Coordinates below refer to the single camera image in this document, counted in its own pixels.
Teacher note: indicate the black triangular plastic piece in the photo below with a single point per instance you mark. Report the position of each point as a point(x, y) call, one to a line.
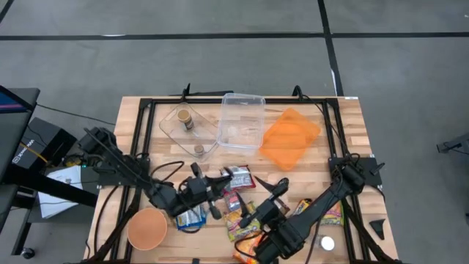
point(378, 228)

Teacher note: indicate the black metal rig frame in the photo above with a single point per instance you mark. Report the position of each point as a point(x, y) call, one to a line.
point(165, 99)

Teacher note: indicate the white-lidded spice jar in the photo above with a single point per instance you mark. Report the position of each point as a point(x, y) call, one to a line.
point(326, 243)

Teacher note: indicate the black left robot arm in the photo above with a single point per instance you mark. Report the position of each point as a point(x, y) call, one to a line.
point(161, 194)

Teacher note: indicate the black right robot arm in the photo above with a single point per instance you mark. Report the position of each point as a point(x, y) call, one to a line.
point(315, 209)

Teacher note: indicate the orange ramen packet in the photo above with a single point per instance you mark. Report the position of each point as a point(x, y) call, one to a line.
point(242, 256)
point(301, 207)

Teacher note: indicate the yellow ramen packet green edge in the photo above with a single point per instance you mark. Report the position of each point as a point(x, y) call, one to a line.
point(234, 225)

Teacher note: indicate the black monitor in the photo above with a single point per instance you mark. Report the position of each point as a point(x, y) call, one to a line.
point(14, 128)

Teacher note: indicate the black caster wheel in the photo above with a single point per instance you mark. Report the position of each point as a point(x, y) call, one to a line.
point(27, 253)

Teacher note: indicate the small orange spice jar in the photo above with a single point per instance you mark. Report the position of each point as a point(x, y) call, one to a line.
point(199, 149)

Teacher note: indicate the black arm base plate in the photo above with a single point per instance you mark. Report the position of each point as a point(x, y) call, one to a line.
point(335, 165)
point(110, 179)

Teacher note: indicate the glass jar of brown spice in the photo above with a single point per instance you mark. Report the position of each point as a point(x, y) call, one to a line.
point(184, 115)

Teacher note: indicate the black computer box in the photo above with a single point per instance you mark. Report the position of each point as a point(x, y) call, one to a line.
point(44, 135)

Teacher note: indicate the orange bowl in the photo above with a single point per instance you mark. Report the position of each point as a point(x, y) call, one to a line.
point(146, 229)

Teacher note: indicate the blue ramen packet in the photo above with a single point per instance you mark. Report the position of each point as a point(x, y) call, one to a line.
point(190, 221)

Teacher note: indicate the white paper sheet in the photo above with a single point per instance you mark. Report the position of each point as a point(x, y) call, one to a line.
point(55, 205)

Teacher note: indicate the orange plastic lid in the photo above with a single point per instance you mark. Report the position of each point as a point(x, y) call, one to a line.
point(289, 139)

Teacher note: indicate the black cart frame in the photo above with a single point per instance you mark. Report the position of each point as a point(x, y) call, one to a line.
point(55, 188)

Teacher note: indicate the clear plastic container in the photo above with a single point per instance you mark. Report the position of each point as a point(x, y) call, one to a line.
point(242, 124)

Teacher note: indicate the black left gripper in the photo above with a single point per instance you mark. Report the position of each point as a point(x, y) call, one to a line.
point(196, 190)

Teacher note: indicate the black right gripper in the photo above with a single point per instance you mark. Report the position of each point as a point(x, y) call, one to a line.
point(269, 210)

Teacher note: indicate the red-bordered food packet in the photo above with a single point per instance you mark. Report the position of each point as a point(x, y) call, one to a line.
point(242, 179)

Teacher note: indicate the clear plastic tray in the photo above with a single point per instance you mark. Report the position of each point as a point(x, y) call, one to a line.
point(172, 126)

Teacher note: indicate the yellow ramen packet pink band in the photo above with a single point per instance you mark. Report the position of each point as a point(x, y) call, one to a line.
point(334, 217)

